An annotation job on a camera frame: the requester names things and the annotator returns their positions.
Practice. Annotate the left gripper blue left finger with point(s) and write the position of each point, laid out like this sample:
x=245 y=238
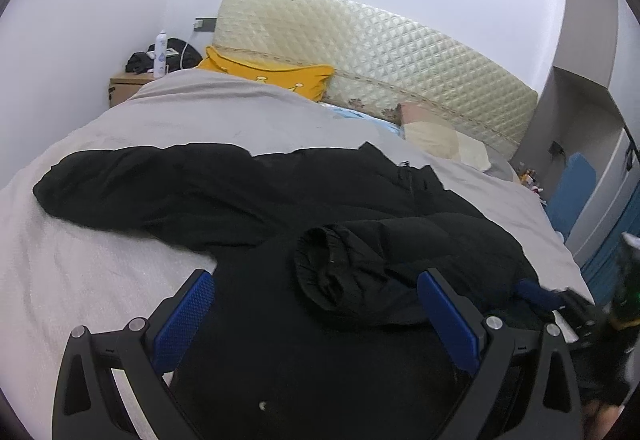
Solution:
x=87 y=403

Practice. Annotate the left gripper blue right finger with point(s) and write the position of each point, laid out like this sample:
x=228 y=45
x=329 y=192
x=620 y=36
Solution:
x=484 y=347

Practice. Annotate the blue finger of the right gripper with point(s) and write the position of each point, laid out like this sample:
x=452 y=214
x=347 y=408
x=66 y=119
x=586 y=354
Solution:
x=542 y=298

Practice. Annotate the black padded jacket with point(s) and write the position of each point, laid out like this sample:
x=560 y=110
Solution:
x=316 y=330

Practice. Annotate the person's right hand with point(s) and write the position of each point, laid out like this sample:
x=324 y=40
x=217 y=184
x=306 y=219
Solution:
x=599 y=417

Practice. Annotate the blue curtain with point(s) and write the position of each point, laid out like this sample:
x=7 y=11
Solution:
x=600 y=271

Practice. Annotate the blue cushioned chair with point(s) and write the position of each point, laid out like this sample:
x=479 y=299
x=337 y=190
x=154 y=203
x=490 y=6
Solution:
x=576 y=185

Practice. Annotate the bottles on side shelf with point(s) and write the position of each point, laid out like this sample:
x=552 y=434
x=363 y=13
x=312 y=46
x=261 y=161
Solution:
x=527 y=177

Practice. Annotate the grey bed cover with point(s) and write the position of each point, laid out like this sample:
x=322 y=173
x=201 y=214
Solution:
x=56 y=275

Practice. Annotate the grey white wardrobe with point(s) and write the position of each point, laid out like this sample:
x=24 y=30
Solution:
x=590 y=106

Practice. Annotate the beige patchwork pillow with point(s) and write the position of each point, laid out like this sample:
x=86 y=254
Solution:
x=437 y=137

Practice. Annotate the light blue sheet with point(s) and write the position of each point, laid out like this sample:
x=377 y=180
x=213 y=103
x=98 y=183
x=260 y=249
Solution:
x=365 y=117

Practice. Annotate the cream quilted headboard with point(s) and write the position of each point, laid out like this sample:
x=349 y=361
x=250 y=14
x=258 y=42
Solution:
x=382 y=60

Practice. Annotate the wooden nightstand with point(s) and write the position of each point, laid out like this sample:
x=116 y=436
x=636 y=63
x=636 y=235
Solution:
x=122 y=86

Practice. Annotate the yellow pillow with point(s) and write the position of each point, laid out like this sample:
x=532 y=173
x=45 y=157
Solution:
x=310 y=82

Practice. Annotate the white spray bottle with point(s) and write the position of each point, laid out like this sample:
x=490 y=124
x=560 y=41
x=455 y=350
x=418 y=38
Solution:
x=160 y=51

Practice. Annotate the wall socket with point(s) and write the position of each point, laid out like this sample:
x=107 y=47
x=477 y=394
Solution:
x=205 y=24

